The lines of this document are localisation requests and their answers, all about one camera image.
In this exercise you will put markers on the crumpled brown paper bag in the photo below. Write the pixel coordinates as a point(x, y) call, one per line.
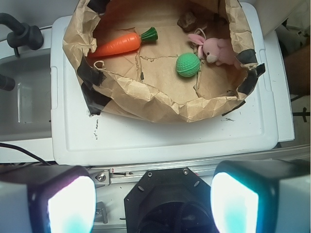
point(143, 84)

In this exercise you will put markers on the white plastic bin lid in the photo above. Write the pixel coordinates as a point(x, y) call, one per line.
point(109, 139)

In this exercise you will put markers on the grey toy sink basin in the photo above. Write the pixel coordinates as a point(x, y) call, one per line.
point(25, 111)

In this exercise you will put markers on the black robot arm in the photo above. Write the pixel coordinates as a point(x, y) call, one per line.
point(260, 196)

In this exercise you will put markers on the brown rock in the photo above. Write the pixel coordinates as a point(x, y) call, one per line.
point(187, 22)

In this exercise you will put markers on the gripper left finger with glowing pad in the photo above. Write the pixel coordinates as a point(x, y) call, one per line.
point(46, 199)

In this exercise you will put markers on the pink plush bunny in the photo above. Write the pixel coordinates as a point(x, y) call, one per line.
point(216, 51)

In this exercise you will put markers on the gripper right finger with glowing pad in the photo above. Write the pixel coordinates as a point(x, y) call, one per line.
point(262, 196)

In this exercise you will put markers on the orange plastic toy carrot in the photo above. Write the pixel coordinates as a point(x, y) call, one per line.
point(125, 43)

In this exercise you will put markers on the green dimpled ball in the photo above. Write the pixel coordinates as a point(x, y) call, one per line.
point(187, 65)

